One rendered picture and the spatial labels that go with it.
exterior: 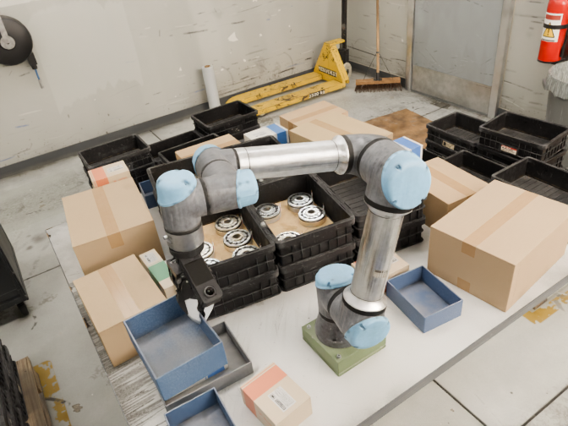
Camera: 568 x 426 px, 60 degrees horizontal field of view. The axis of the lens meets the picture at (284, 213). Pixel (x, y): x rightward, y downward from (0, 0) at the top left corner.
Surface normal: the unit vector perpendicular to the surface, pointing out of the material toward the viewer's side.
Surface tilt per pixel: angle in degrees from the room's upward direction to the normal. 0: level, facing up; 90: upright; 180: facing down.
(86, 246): 90
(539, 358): 0
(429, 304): 0
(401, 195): 81
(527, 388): 0
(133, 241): 90
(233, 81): 90
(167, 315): 90
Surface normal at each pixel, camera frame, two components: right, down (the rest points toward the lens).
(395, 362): -0.10, -0.82
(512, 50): -0.83, 0.38
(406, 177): 0.38, 0.34
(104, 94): 0.54, 0.43
